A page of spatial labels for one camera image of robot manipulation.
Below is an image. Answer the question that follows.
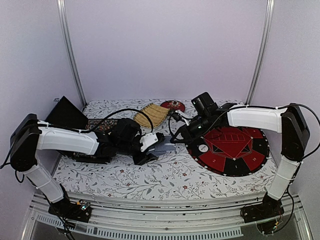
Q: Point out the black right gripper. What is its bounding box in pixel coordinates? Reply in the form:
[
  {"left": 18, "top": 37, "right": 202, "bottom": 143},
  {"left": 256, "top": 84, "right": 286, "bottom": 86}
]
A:
[{"left": 171, "top": 113, "right": 213, "bottom": 144}]

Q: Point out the white dealer button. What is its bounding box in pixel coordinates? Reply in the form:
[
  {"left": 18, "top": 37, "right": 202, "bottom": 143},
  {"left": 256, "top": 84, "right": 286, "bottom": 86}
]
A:
[{"left": 198, "top": 144, "right": 209, "bottom": 153}]

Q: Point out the woven bamboo tray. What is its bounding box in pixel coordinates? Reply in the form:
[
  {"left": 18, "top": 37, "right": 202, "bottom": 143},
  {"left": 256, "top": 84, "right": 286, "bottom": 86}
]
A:
[{"left": 133, "top": 103, "right": 170, "bottom": 129}]

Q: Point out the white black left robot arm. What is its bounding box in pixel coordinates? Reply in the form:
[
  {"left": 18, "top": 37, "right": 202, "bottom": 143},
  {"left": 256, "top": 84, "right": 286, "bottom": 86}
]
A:
[{"left": 9, "top": 114, "right": 164, "bottom": 217}]

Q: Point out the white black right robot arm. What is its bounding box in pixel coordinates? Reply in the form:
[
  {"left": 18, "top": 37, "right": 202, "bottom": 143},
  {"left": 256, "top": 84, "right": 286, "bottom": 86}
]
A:
[{"left": 170, "top": 92, "right": 311, "bottom": 218}]

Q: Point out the red floral round plate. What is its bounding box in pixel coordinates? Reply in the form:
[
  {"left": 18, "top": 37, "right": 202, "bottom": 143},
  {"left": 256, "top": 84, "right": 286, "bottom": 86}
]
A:
[{"left": 160, "top": 100, "right": 186, "bottom": 112}]

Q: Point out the round red black poker mat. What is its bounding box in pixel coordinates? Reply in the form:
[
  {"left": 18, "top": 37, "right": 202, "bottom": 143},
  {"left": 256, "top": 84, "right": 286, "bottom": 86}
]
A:
[{"left": 186, "top": 127, "right": 270, "bottom": 177}]

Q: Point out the black poker set case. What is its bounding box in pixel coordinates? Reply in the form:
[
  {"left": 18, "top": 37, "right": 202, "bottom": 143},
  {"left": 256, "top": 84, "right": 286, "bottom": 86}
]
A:
[{"left": 45, "top": 96, "right": 118, "bottom": 164}]

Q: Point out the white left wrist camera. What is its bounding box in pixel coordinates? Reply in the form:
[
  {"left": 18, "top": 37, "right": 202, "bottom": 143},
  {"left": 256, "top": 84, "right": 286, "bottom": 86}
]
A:
[{"left": 139, "top": 132, "right": 158, "bottom": 152}]

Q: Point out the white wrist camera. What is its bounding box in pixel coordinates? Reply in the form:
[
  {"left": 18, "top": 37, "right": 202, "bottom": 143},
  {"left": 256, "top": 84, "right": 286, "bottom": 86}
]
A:
[
  {"left": 139, "top": 132, "right": 158, "bottom": 152},
  {"left": 171, "top": 110, "right": 190, "bottom": 126}
]

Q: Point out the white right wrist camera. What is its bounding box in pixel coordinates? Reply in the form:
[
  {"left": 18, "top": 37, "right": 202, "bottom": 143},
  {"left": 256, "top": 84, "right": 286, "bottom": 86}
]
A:
[{"left": 171, "top": 110, "right": 190, "bottom": 126}]

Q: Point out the aluminium frame post right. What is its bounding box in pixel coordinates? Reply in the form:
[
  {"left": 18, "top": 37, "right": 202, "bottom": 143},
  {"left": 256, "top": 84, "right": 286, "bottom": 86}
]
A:
[{"left": 245, "top": 0, "right": 275, "bottom": 105}]

